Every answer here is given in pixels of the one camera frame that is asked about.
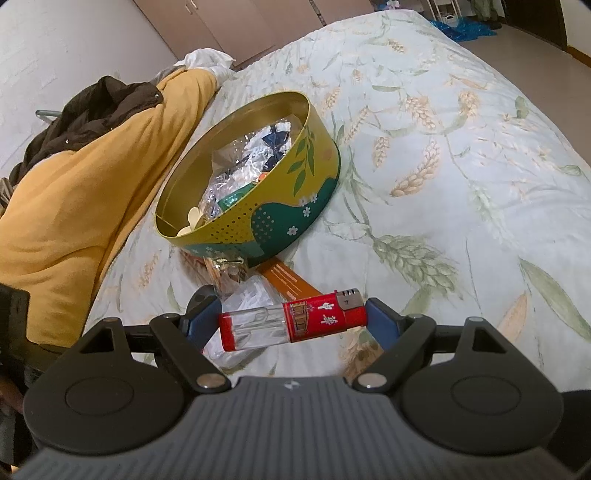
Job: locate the round colourful floral tin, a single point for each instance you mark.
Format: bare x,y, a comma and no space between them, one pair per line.
277,221

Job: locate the gold metal trinket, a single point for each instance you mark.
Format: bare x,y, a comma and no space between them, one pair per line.
226,266

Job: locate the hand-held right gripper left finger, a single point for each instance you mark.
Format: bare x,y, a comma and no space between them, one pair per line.
203,318

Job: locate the green packet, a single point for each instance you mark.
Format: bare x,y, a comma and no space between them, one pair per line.
233,198

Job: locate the yellow sweater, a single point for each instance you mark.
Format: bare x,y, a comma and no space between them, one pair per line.
69,207

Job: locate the white cloth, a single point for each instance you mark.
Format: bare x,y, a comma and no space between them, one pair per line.
207,60

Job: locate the dark wooden furniture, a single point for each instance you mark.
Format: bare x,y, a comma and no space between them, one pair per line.
535,21

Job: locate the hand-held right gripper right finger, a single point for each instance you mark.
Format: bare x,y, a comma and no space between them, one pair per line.
383,318

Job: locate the wheat print bedspread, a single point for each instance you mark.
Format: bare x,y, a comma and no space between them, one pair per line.
461,161

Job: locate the dark brown jacket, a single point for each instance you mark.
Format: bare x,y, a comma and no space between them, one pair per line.
92,110

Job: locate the cream flower hair claw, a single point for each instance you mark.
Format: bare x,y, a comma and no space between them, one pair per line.
193,219

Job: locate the blue plastic bag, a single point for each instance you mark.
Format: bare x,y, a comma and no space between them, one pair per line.
461,30

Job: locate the brown wardrobe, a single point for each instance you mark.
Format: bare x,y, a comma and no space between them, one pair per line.
254,23

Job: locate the clear plastic bag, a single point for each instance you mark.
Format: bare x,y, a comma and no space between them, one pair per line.
251,295

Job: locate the lace navy bow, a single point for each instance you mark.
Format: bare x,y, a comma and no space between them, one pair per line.
258,152

